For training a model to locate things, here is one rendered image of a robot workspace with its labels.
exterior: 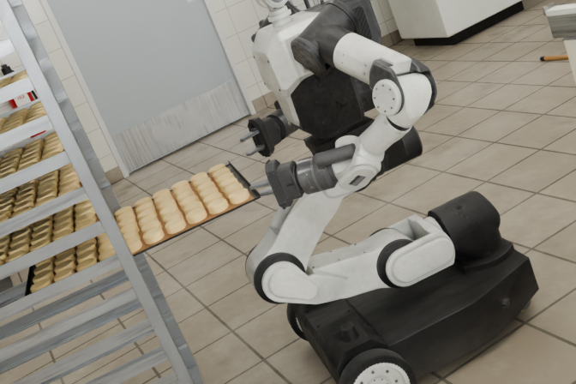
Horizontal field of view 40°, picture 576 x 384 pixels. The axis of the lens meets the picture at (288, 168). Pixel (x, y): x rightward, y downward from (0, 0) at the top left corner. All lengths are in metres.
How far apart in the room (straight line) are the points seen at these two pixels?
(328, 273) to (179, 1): 3.93
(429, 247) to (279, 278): 0.43
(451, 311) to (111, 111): 3.95
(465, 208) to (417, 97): 0.68
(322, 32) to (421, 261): 0.74
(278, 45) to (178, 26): 3.92
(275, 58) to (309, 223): 0.46
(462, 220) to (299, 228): 0.47
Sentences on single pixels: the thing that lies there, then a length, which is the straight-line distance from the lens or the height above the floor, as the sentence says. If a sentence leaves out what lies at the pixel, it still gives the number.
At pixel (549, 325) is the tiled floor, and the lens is 2.35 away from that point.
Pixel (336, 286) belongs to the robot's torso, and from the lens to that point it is 2.22.
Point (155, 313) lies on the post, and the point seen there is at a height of 0.54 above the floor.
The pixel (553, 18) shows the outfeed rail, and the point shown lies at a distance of 1.74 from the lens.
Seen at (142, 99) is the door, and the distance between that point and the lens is 5.81.
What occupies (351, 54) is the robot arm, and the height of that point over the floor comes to 0.94.
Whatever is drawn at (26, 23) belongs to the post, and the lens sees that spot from 2.25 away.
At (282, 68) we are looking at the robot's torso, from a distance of 1.99.
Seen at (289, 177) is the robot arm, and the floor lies 0.70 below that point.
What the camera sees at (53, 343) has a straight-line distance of 2.44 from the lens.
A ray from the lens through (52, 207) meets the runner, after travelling 1.88.
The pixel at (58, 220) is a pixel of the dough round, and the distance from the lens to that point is 2.08.
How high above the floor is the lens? 1.27
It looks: 17 degrees down
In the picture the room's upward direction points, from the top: 22 degrees counter-clockwise
